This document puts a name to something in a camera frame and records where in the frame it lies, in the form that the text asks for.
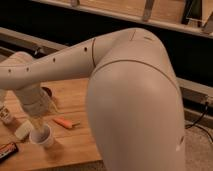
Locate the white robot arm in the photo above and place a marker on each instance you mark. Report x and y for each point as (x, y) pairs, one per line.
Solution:
(133, 101)

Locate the wooden table board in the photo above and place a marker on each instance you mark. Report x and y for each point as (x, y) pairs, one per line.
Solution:
(70, 146)

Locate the white rectangular sponge block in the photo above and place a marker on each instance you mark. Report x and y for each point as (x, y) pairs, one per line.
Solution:
(23, 130)

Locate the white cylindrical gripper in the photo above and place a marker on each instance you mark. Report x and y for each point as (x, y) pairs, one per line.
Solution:
(35, 102)

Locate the dark candy bar wrapper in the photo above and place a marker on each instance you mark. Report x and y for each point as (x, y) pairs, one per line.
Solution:
(8, 150)

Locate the orange toy carrot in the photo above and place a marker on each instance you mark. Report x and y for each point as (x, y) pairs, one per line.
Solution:
(65, 123)

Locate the dark purple bowl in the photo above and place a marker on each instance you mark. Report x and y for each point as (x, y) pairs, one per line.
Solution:
(48, 91)

